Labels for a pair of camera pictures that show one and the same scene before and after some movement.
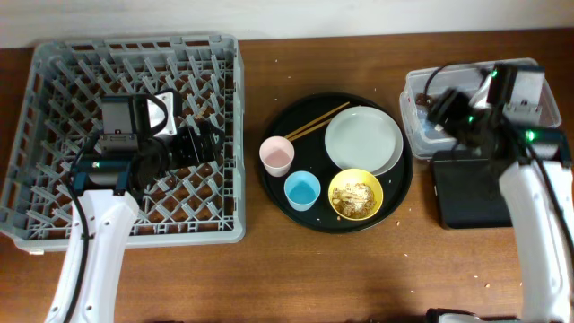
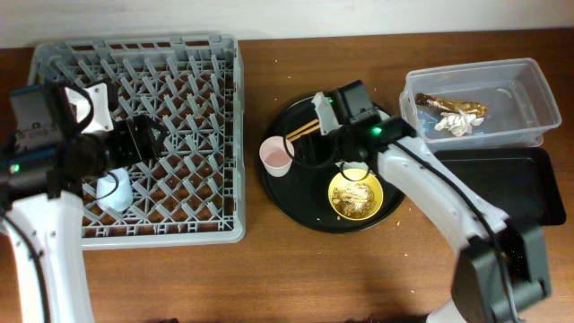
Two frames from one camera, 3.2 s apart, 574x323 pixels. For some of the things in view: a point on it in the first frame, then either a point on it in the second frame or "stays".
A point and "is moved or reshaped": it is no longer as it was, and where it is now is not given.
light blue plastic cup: (301, 190) is moved or reshaped
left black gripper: (194, 153) to (133, 149)
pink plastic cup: (276, 152) stays
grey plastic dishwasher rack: (60, 117) stays
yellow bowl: (355, 194) stays
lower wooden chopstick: (310, 129) stays
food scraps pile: (352, 200) stays
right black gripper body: (460, 117) to (345, 138)
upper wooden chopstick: (324, 116) stays
